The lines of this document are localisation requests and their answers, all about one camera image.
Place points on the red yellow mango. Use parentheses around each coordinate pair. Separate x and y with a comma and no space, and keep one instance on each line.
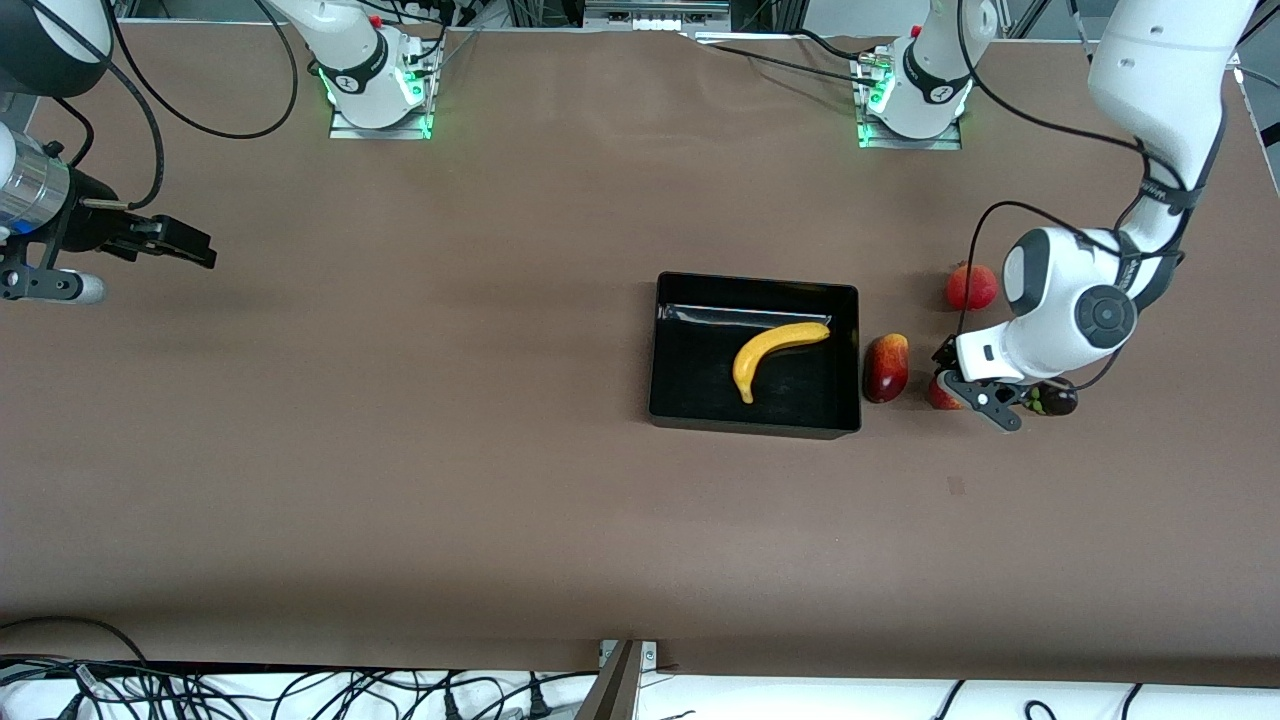
(885,370)

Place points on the dark metal post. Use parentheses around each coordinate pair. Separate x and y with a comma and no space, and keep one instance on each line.
(612,690)

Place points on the black rectangular plastic tray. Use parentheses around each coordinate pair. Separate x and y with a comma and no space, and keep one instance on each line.
(800,400)

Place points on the grey power strip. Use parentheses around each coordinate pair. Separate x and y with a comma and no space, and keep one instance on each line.
(655,18)

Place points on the red pomegranate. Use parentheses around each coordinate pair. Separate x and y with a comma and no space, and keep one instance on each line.
(985,290)

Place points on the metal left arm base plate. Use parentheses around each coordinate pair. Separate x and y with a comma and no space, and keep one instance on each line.
(910,144)

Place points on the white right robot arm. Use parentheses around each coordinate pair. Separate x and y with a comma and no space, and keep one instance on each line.
(345,40)

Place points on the small metal bracket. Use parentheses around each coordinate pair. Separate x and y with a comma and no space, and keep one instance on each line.
(649,654)

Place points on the yellow banana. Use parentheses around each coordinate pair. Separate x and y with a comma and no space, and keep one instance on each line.
(750,360)

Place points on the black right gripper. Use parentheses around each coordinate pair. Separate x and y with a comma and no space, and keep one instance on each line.
(92,226)

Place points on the small red yellow apple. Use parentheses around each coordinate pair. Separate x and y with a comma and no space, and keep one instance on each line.
(941,399)

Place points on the aluminium frame profile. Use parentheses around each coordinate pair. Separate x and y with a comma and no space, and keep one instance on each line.
(545,12)
(770,12)

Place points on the dark purple mangosteen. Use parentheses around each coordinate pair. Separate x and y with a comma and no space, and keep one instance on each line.
(1060,401)

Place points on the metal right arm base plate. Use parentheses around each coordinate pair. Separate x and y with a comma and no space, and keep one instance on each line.
(380,133)

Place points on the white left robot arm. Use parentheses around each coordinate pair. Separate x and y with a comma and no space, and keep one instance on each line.
(1160,60)

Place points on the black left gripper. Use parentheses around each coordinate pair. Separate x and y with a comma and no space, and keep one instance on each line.
(944,355)

